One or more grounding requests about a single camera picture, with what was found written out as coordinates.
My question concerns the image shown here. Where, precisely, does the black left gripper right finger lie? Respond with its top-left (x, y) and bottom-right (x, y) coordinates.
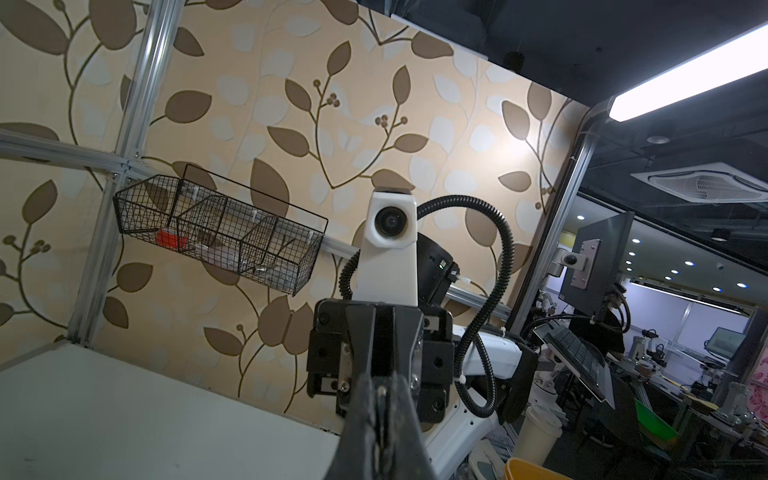
top-left (377, 375), bottom-right (436, 480)

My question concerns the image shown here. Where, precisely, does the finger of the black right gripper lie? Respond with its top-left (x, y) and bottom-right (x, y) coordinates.
top-left (345, 303), bottom-right (376, 378)
top-left (391, 305), bottom-right (424, 384)

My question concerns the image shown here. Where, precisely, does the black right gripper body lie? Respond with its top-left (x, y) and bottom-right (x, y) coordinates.
top-left (306, 299), bottom-right (455, 423)

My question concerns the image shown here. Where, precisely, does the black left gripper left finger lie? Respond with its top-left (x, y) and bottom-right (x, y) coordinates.
top-left (324, 374), bottom-right (378, 479)

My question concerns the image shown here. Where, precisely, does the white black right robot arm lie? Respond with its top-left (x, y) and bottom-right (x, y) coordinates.
top-left (307, 189), bottom-right (514, 479)

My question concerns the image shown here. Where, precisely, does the yellow plastic bin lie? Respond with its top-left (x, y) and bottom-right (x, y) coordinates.
top-left (504, 458), bottom-right (570, 480)

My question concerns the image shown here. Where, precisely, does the red cap plastic bottle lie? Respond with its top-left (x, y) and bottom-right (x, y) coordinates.
top-left (155, 229), bottom-right (188, 251)

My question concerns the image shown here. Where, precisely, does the black wire basket right wall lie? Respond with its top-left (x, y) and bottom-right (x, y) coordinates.
top-left (113, 162), bottom-right (329, 295)

